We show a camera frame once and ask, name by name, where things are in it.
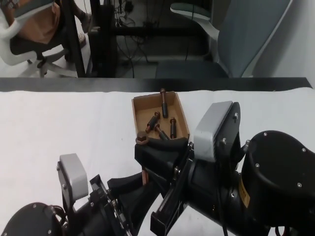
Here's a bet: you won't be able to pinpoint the open cardboard box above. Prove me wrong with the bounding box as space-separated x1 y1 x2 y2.
131 91 191 142

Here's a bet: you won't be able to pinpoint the copper bolt with black sleeve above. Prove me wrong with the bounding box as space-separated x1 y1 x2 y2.
154 123 171 142
145 111 161 133
169 118 178 139
159 88 169 118

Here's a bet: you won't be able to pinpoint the grey-blue office chair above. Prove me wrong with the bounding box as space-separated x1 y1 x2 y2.
155 0 294 79

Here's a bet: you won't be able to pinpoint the black desk leg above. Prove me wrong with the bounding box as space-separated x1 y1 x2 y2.
60 0 87 78

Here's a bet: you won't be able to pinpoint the white office chair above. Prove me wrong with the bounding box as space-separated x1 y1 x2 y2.
0 0 77 78

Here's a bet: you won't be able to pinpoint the person's legs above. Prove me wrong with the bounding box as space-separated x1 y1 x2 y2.
17 0 94 47

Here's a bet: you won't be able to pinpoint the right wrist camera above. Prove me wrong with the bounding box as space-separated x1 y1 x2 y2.
193 100 234 163

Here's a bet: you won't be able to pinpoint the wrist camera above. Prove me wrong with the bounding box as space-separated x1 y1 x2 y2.
193 100 234 163
59 153 89 198

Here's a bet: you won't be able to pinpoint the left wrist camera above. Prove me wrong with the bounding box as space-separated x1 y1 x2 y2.
59 153 89 198

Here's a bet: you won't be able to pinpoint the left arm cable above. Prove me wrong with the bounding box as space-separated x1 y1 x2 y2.
50 206 67 228

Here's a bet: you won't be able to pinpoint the black desk frame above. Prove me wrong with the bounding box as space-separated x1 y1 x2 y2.
88 0 215 78

